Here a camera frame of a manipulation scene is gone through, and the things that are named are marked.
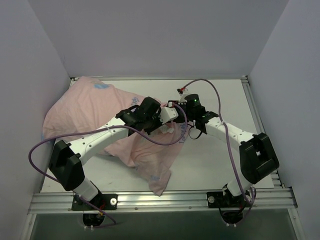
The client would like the blue and pink pillowcase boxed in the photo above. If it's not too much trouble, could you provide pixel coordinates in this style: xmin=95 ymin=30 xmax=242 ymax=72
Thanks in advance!
xmin=42 ymin=76 xmax=188 ymax=196

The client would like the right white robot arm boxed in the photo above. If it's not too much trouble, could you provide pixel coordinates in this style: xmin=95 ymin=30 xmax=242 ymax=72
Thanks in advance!
xmin=167 ymin=93 xmax=280 ymax=207

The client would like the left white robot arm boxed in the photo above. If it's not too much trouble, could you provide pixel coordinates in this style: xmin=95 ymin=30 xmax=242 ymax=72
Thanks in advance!
xmin=49 ymin=97 xmax=187 ymax=210

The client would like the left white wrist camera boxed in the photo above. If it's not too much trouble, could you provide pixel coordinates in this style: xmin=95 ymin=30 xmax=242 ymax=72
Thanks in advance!
xmin=159 ymin=107 xmax=179 ymax=124

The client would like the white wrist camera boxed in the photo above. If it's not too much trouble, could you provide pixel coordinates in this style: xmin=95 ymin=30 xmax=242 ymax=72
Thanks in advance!
xmin=159 ymin=107 xmax=179 ymax=124
xmin=177 ymin=87 xmax=190 ymax=103

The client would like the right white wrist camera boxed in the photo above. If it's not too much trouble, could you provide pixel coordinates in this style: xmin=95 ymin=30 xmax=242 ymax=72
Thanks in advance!
xmin=177 ymin=87 xmax=190 ymax=103

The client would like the short black cable loop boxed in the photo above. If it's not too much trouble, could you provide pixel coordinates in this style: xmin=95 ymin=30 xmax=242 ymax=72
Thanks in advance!
xmin=188 ymin=121 xmax=205 ymax=140

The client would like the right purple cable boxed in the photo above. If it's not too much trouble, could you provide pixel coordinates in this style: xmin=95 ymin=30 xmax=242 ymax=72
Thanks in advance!
xmin=181 ymin=79 xmax=257 ymax=205

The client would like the aluminium back rail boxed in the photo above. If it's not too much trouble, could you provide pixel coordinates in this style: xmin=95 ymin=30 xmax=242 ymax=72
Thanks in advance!
xmin=70 ymin=75 xmax=248 ymax=81

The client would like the aluminium rail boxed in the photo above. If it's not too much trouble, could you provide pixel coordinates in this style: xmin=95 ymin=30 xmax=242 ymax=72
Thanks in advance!
xmin=28 ymin=188 xmax=298 ymax=215
xmin=70 ymin=75 xmax=248 ymax=81
xmin=240 ymin=80 xmax=280 ymax=184

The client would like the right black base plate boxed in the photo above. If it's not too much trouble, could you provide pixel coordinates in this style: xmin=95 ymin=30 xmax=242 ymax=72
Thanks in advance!
xmin=206 ymin=191 xmax=249 ymax=209

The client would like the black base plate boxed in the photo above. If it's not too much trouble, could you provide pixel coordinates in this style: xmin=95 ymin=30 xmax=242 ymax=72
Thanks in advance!
xmin=71 ymin=193 xmax=118 ymax=211
xmin=206 ymin=191 xmax=249 ymax=209

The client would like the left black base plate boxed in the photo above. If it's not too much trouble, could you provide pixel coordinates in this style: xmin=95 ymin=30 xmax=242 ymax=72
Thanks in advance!
xmin=71 ymin=193 xmax=118 ymax=211

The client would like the aluminium right side rail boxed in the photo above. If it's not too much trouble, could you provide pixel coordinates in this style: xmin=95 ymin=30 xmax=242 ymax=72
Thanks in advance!
xmin=240 ymin=80 xmax=280 ymax=184

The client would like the aluminium front rail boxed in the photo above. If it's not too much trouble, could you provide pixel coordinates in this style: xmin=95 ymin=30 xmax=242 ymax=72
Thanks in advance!
xmin=28 ymin=188 xmax=298 ymax=215

